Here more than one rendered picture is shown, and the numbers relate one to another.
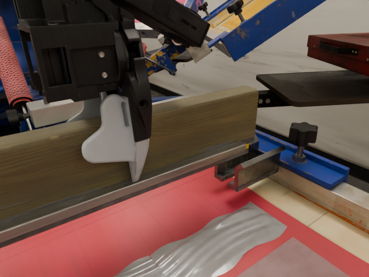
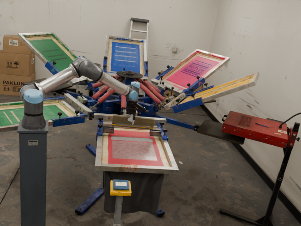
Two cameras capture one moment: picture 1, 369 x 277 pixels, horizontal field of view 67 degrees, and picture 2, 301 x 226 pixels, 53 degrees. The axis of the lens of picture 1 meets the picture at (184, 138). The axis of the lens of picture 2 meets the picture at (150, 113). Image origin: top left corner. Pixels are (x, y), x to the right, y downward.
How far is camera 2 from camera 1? 2.27 m
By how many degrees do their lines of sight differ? 23
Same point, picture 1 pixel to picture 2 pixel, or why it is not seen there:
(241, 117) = (150, 123)
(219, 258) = (139, 140)
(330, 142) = (273, 174)
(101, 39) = (132, 110)
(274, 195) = (156, 139)
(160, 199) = (138, 133)
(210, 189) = (148, 135)
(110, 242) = (127, 134)
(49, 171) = (124, 119)
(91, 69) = (131, 111)
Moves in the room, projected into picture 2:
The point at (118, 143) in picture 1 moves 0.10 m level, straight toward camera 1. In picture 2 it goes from (131, 119) to (128, 123)
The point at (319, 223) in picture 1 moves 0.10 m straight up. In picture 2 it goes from (158, 143) to (160, 132)
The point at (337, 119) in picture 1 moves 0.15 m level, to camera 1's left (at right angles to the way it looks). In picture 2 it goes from (279, 161) to (267, 157)
